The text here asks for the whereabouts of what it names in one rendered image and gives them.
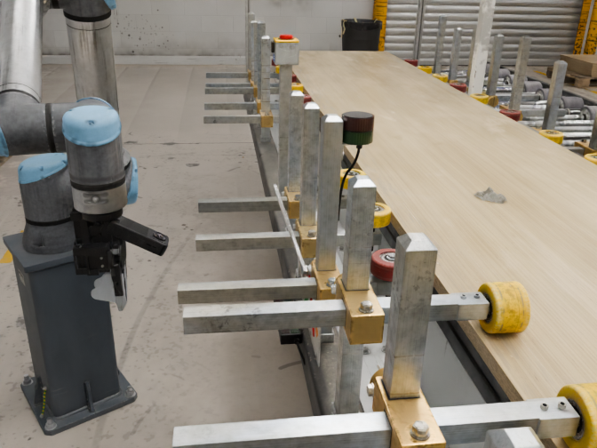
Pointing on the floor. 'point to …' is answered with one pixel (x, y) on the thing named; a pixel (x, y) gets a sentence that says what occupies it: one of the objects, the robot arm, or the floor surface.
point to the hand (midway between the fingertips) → (124, 303)
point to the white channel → (481, 46)
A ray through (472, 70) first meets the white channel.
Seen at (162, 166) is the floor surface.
